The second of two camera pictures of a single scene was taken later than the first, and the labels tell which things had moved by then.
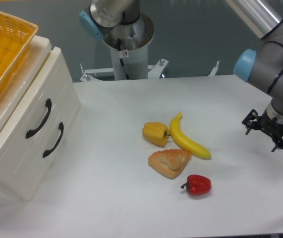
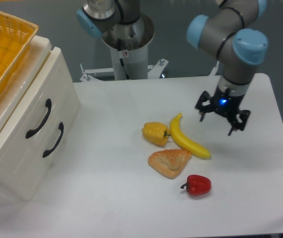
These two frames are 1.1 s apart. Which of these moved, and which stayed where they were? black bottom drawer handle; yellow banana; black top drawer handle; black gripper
Moved: black gripper
Stayed: black top drawer handle; black bottom drawer handle; yellow banana
